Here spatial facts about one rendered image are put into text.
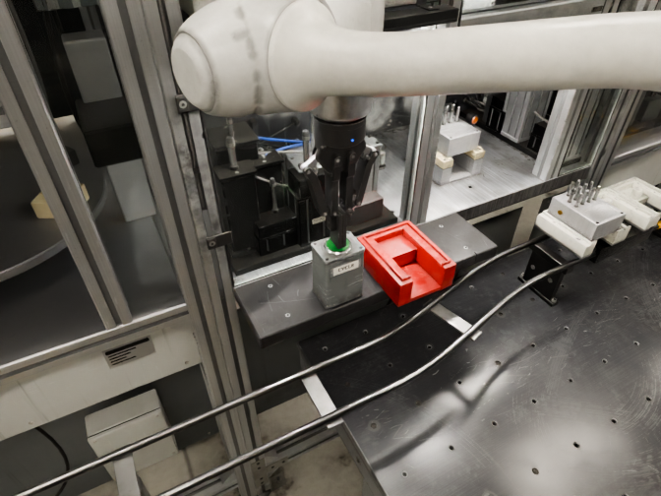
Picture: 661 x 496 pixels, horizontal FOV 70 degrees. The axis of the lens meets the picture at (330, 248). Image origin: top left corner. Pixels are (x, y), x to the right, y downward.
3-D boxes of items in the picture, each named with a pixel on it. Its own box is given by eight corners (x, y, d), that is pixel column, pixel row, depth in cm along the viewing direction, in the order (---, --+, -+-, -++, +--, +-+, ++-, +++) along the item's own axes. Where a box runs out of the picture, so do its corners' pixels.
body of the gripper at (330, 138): (352, 96, 70) (351, 153, 76) (301, 107, 67) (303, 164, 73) (380, 115, 65) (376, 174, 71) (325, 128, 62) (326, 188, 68)
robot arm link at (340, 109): (294, 65, 64) (296, 107, 67) (325, 89, 57) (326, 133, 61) (353, 55, 67) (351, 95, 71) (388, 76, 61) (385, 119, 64)
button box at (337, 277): (326, 310, 85) (326, 261, 78) (307, 283, 91) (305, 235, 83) (363, 295, 88) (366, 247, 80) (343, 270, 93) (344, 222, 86)
